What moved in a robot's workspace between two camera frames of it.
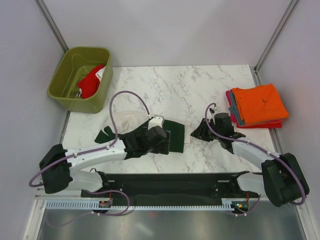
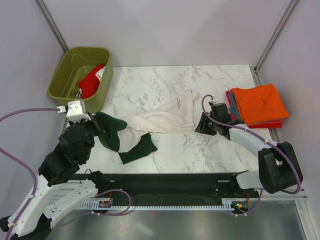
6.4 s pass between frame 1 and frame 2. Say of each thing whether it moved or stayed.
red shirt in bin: stayed
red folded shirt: stayed
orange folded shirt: stayed
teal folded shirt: stayed
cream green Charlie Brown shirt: moved
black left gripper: moved
